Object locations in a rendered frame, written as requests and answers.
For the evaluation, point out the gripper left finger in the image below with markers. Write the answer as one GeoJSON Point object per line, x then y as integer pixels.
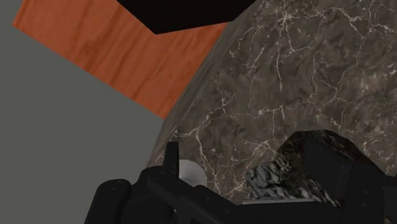
{"type": "Point", "coordinates": [173, 198]}

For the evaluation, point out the white round object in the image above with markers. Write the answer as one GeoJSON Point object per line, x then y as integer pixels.
{"type": "Point", "coordinates": [192, 173]}

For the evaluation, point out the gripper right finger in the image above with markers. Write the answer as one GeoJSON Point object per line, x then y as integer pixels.
{"type": "Point", "coordinates": [366, 195]}

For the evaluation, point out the black white marbled object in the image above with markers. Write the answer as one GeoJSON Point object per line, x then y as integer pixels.
{"type": "Point", "coordinates": [276, 180]}

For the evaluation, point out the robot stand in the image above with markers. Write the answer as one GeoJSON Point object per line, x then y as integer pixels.
{"type": "Point", "coordinates": [186, 12]}

